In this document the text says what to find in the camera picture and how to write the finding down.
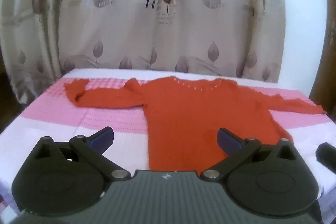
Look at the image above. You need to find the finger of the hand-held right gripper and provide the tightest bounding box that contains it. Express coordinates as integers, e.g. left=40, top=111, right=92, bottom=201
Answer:
left=316, top=143, right=336, bottom=170

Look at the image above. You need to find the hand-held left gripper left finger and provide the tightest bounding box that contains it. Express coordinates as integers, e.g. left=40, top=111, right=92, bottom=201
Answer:
left=34, top=127, right=131, bottom=183

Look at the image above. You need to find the pink and white checked bedsheet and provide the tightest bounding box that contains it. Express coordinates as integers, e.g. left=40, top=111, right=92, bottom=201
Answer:
left=0, top=68, right=336, bottom=224

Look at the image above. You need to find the beige leaf print curtain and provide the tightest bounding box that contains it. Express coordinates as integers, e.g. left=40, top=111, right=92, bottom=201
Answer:
left=0, top=0, right=287, bottom=105

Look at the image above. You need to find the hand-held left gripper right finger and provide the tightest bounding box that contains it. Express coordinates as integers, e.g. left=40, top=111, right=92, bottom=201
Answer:
left=200, top=127, right=298, bottom=183

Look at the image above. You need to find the orange knit sweater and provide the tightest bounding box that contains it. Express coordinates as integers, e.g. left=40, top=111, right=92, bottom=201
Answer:
left=64, top=76, right=327, bottom=171

